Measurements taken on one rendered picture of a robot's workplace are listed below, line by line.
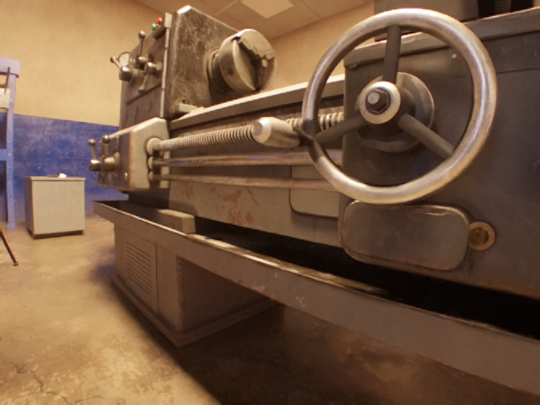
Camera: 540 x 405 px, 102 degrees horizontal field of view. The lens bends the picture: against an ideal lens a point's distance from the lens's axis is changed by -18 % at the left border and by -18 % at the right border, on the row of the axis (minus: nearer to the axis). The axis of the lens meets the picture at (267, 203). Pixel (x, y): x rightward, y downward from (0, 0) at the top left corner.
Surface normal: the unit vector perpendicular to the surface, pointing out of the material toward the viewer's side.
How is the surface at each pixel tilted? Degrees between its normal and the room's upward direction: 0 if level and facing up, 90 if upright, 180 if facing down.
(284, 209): 90
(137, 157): 90
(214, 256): 90
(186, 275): 90
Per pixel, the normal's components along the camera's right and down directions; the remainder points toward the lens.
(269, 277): -0.68, 0.04
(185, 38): 0.73, 0.09
